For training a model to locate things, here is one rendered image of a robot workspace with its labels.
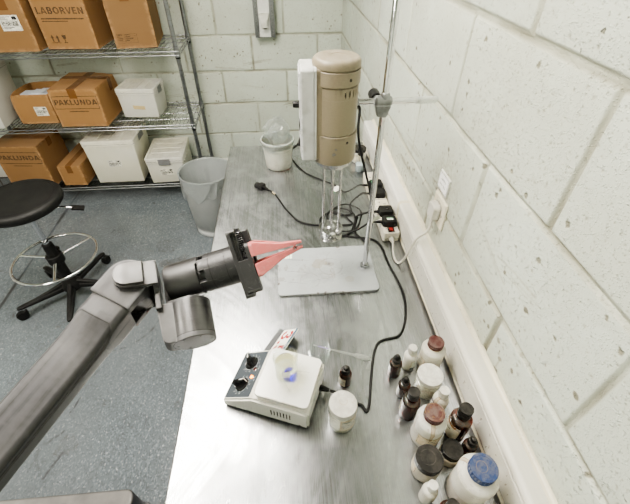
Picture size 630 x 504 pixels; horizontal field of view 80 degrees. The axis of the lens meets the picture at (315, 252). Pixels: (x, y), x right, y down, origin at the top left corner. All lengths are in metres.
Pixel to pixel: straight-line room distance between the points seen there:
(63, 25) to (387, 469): 2.65
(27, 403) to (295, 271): 0.79
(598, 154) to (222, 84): 2.65
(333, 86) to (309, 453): 0.75
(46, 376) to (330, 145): 0.65
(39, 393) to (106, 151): 2.52
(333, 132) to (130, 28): 1.95
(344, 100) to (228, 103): 2.27
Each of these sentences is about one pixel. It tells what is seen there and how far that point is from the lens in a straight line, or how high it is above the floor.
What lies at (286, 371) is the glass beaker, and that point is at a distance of 0.80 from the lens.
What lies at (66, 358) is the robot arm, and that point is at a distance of 0.56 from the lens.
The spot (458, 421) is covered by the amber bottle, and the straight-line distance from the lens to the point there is 0.87.
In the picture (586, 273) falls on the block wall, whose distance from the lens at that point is 0.66.
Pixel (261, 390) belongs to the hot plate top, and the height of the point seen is 0.84.
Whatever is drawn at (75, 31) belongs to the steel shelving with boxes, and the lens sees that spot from 2.79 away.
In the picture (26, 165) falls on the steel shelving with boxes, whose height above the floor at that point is 0.30.
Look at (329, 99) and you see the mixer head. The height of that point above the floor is 1.29.
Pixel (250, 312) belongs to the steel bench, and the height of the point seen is 0.75.
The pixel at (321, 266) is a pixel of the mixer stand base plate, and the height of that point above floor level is 0.76.
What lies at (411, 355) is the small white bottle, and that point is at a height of 0.81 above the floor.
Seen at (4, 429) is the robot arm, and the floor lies 1.17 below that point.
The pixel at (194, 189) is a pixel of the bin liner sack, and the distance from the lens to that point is 2.32.
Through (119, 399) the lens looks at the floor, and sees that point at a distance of 1.96.
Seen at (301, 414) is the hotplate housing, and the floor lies 0.82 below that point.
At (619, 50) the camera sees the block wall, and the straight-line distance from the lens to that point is 0.64.
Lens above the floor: 1.58
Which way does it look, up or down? 42 degrees down
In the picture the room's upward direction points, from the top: straight up
